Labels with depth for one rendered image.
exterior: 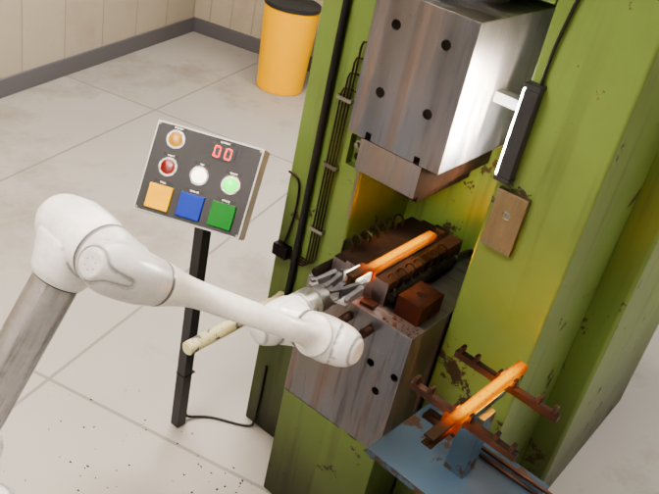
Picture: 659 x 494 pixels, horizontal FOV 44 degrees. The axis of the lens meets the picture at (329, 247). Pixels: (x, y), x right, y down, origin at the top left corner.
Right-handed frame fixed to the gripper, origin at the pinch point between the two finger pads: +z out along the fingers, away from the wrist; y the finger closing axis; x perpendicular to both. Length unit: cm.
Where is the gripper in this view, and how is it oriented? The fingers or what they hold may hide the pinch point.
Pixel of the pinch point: (357, 276)
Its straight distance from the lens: 228.4
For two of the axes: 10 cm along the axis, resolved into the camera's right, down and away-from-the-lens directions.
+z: 6.2, -3.1, 7.2
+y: 7.6, 4.6, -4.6
